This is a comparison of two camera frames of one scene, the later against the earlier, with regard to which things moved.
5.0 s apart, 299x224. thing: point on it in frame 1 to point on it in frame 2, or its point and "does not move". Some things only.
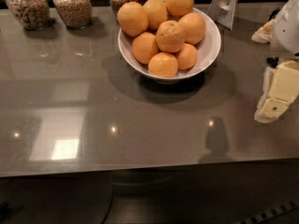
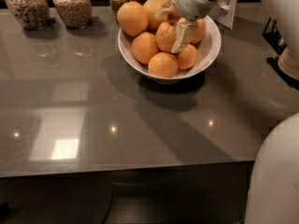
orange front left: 144,47 does not move
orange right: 194,26 does not move
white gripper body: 287,32 to 191,2
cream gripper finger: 280,86 to 185,33
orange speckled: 170,36 does not move
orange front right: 187,56 does not move
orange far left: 132,18 does not move
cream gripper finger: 263,34 to 168,6
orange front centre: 163,64 does not move
